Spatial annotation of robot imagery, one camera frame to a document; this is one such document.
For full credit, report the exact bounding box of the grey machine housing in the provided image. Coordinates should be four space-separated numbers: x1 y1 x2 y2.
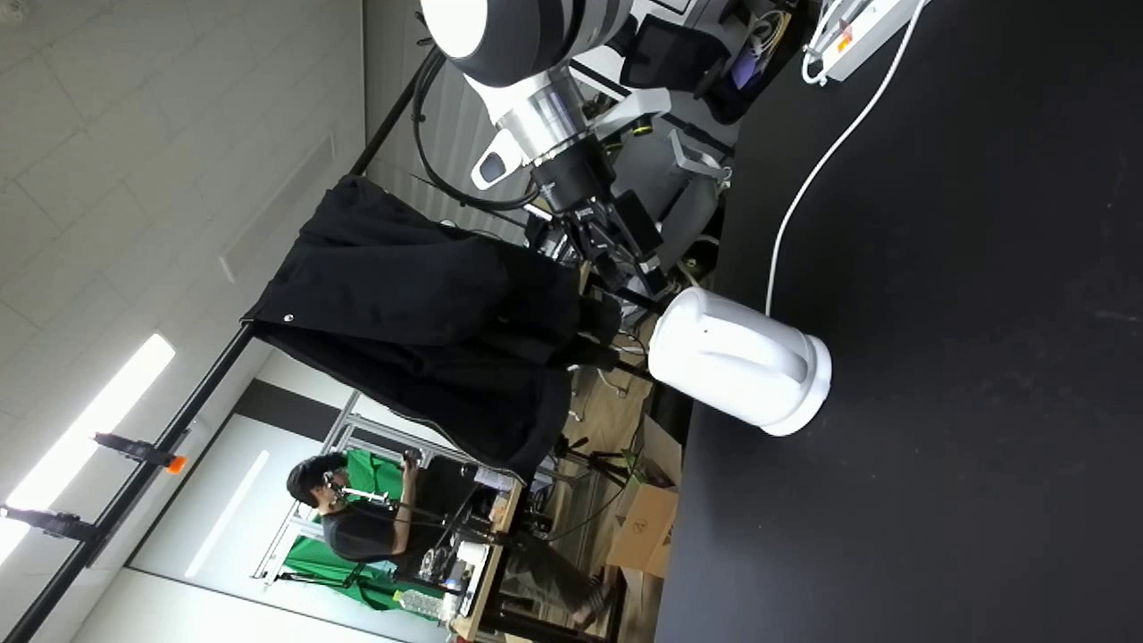
603 119 736 287

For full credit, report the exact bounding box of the black pole clamp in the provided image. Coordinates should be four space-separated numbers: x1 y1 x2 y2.
0 503 99 550

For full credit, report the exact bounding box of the black clamp with orange tip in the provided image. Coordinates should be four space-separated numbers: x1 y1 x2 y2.
92 433 194 483

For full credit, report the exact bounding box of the person in green shirt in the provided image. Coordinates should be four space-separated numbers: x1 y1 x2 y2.
284 442 413 616

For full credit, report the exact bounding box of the long ceiling light strip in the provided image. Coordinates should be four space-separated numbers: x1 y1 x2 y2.
0 334 178 565

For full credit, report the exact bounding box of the black office chair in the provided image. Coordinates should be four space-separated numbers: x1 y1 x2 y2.
630 15 741 96

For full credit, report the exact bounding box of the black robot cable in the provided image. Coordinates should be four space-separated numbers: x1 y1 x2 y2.
411 78 536 218

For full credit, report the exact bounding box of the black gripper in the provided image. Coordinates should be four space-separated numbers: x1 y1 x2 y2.
524 150 673 292

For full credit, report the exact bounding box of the white power strip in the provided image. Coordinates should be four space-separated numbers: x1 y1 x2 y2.
800 0 933 86

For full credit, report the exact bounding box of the black backdrop stand pole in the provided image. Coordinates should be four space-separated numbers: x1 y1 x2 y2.
0 47 673 643

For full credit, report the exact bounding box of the black hanging cloth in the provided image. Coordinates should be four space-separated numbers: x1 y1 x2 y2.
251 173 627 483

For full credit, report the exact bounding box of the brown cardboard box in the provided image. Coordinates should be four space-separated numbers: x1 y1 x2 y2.
603 474 685 581

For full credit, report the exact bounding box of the grey cylindrical cup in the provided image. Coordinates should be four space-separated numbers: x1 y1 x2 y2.
642 281 836 442

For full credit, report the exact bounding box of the white kettle power cable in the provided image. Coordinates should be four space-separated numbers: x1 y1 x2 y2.
761 0 937 322

